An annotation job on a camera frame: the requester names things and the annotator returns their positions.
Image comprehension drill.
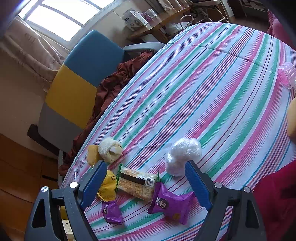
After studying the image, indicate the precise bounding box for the yellow knitted hat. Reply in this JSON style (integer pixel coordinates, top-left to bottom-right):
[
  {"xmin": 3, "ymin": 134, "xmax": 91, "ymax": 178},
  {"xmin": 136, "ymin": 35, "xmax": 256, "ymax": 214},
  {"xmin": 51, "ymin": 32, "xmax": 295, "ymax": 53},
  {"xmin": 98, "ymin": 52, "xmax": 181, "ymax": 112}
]
[{"xmin": 97, "ymin": 170, "xmax": 117, "ymax": 202}]

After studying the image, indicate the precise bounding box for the purple snack packet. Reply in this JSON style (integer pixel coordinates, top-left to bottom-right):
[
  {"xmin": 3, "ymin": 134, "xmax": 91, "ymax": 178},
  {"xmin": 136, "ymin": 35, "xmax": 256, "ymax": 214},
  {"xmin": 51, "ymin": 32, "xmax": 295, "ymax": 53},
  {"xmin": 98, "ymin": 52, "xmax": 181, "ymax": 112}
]
[
  {"xmin": 147, "ymin": 182, "xmax": 195, "ymax": 225},
  {"xmin": 101, "ymin": 200, "xmax": 123, "ymax": 225}
]

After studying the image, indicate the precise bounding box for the yellow sponge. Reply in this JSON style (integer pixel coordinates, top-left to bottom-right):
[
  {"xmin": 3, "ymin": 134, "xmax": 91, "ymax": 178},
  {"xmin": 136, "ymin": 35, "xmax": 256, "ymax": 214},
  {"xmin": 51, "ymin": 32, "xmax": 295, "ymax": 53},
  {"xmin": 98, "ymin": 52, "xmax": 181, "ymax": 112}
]
[
  {"xmin": 287, "ymin": 97, "xmax": 296, "ymax": 139},
  {"xmin": 87, "ymin": 145, "xmax": 103, "ymax": 167}
]

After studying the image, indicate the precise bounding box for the white plastic bag ball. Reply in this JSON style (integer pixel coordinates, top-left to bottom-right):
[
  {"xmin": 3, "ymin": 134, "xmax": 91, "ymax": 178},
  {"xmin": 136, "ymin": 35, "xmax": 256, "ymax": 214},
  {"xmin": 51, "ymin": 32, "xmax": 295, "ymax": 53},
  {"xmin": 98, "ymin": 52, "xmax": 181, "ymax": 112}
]
[{"xmin": 165, "ymin": 138, "xmax": 202, "ymax": 177}]

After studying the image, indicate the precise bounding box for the black label cracker packet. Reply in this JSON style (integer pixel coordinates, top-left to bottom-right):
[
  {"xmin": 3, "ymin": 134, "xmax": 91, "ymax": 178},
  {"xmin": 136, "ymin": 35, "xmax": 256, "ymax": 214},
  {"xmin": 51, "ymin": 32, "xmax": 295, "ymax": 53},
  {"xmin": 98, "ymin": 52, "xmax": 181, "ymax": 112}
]
[{"xmin": 116, "ymin": 164, "xmax": 159, "ymax": 202}]

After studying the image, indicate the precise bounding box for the gold storage box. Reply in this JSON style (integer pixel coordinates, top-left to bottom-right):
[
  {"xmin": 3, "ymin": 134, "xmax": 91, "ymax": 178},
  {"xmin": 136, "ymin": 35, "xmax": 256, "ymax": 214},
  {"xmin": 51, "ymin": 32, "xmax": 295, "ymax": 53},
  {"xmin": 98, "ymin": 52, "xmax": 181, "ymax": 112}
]
[{"xmin": 60, "ymin": 206, "xmax": 75, "ymax": 241}]

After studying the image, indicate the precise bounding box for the rolled cream sock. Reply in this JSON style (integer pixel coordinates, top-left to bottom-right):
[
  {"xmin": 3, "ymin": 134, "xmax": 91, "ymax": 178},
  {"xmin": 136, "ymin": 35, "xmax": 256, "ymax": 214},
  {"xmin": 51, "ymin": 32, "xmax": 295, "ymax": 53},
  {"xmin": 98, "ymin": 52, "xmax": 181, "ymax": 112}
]
[{"xmin": 98, "ymin": 137, "xmax": 123, "ymax": 163}]

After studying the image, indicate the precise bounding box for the red garment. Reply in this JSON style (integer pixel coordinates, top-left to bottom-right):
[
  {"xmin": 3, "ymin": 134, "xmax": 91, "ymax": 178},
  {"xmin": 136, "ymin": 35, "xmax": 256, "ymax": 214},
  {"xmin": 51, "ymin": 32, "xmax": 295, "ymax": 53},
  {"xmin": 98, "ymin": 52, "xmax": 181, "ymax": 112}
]
[{"xmin": 254, "ymin": 161, "xmax": 296, "ymax": 240}]

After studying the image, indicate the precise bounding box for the blue yellow grey headboard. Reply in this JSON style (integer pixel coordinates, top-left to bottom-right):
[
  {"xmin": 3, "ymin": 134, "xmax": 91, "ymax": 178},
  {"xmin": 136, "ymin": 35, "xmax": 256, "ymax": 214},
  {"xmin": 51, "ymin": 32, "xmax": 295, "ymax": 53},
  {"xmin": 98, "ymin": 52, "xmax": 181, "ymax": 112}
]
[{"xmin": 38, "ymin": 30, "xmax": 125, "ymax": 152}]

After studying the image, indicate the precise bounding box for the striped bed sheet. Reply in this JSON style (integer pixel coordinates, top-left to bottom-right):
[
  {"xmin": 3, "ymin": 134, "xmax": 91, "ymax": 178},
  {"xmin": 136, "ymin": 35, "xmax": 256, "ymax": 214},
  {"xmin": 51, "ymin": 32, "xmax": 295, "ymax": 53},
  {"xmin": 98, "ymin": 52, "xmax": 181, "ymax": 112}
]
[{"xmin": 60, "ymin": 22, "xmax": 296, "ymax": 241}]

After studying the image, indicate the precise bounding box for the maroon blanket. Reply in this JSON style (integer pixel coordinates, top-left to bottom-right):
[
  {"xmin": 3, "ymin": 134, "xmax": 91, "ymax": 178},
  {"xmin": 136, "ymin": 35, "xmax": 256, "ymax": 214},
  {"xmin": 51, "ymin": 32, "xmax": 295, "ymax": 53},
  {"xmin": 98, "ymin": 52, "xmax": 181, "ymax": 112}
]
[{"xmin": 59, "ymin": 52, "xmax": 154, "ymax": 177}]

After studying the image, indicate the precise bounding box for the beige curtain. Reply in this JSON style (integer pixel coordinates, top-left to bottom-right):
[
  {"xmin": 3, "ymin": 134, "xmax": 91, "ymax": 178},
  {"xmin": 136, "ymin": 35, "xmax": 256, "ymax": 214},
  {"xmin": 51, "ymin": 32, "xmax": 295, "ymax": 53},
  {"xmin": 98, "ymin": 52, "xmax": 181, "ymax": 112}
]
[{"xmin": 0, "ymin": 17, "xmax": 67, "ymax": 93}]

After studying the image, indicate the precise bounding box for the window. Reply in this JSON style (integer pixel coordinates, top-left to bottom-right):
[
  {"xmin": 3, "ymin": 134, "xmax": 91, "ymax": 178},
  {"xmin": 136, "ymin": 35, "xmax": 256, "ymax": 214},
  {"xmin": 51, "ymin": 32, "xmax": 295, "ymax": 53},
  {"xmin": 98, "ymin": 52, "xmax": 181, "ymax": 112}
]
[{"xmin": 18, "ymin": 0, "xmax": 120, "ymax": 49}]

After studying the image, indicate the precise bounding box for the wooden bedside desk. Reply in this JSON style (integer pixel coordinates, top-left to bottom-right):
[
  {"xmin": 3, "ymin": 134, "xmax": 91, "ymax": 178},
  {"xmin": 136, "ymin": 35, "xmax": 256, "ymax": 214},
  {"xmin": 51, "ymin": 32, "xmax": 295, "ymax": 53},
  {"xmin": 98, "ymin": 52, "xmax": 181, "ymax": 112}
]
[{"xmin": 126, "ymin": 6, "xmax": 191, "ymax": 44}]

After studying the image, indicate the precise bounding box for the white product box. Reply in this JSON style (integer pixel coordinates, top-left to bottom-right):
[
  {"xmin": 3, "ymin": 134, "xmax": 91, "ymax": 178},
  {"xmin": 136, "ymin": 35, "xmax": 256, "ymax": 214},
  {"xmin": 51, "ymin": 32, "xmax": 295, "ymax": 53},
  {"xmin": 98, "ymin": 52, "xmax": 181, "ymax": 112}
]
[{"xmin": 122, "ymin": 10, "xmax": 148, "ymax": 32}]

